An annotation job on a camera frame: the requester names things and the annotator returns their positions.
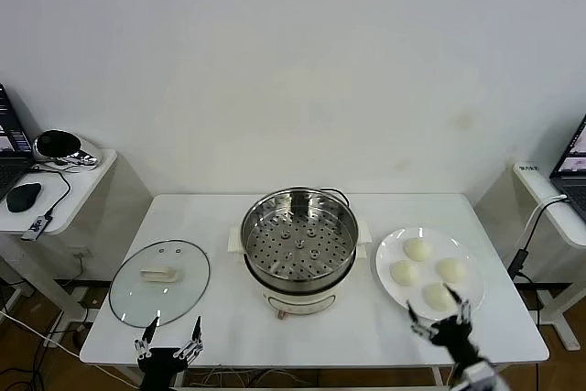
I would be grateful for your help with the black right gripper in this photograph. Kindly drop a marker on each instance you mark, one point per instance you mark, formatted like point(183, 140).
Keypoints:
point(451, 336)

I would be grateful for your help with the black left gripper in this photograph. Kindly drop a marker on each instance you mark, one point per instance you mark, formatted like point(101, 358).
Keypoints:
point(160, 363)

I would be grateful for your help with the white steamed baozi bun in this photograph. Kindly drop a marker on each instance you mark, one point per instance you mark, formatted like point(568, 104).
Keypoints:
point(404, 273)
point(417, 250)
point(437, 297)
point(451, 270)

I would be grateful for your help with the round glass pot lid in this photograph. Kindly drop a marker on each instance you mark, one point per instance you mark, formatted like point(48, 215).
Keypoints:
point(137, 292)

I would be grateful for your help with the stainless steel steamer pot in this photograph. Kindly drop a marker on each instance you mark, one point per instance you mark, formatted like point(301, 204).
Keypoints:
point(274, 244)

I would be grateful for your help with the white table leg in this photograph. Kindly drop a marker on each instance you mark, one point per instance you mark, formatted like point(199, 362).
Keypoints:
point(439, 376)
point(180, 378)

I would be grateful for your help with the round white plate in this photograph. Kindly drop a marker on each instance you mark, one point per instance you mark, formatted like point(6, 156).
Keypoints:
point(398, 244)

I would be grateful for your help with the white side table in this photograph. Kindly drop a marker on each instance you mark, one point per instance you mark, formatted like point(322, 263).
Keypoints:
point(535, 189)
point(82, 189)

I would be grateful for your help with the small white printed label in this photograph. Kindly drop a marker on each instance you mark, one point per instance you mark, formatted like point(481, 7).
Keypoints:
point(529, 167)

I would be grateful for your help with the grey usb hub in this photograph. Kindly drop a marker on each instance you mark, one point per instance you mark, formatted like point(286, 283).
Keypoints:
point(35, 227)

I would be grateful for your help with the black open laptop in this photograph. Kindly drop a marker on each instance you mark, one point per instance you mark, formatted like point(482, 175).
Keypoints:
point(9, 134)
point(572, 180)

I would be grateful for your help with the black computer mouse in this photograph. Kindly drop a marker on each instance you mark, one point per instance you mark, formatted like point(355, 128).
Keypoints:
point(23, 197)

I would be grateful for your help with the chrome and black headset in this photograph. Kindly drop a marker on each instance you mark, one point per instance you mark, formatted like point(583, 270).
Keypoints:
point(57, 144)

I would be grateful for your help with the white wall socket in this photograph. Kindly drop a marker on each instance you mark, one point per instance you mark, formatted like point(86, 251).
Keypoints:
point(81, 253)

